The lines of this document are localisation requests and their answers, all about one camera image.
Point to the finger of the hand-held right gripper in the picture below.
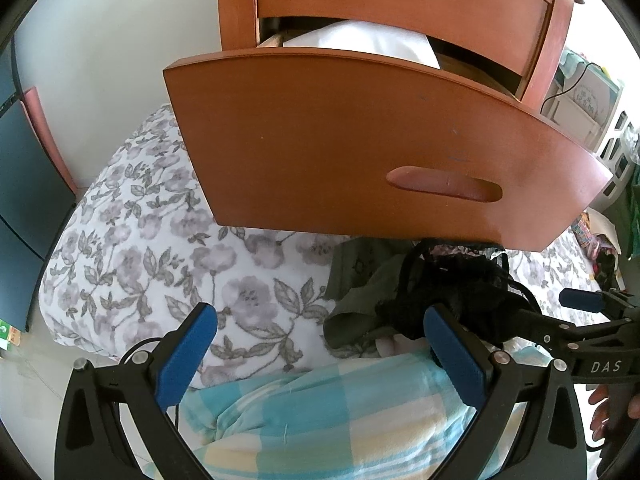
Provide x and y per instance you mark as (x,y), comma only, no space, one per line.
(580,299)
(540,327)

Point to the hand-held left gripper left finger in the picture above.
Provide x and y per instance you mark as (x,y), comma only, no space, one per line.
(187,355)

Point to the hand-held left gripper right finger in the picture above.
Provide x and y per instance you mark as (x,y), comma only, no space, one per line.
(452,355)

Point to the black lace underwear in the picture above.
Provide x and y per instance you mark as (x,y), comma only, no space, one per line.
(450,290)

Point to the grey cotton underwear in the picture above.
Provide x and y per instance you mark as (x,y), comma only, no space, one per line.
(360,290)

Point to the thick white cloth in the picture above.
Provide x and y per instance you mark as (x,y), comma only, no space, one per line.
(360,40)

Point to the person's right hand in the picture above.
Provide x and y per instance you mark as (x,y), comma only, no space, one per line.
(600,396)

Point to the black and red item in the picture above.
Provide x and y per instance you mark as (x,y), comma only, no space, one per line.
(605,265)

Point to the colourful patterned pouch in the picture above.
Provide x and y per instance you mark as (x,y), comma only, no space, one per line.
(590,247)

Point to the floral blanket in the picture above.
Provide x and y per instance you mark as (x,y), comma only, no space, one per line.
(150,240)

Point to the teal clothing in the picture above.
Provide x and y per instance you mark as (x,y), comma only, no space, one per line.
(636,185)

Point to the white plastic basket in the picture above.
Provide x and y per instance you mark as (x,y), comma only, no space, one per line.
(617,160)

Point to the light blue checked blanket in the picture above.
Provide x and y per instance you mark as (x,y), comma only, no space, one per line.
(320,420)

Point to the green printed box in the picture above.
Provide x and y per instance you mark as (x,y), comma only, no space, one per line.
(7,332)

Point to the dark blue wardrobe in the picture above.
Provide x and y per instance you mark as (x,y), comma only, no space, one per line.
(25,185)

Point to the pink wooden board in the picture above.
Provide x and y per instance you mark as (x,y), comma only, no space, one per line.
(47,135)

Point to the wooden nightstand frame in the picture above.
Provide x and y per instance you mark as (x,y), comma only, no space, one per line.
(237,5)

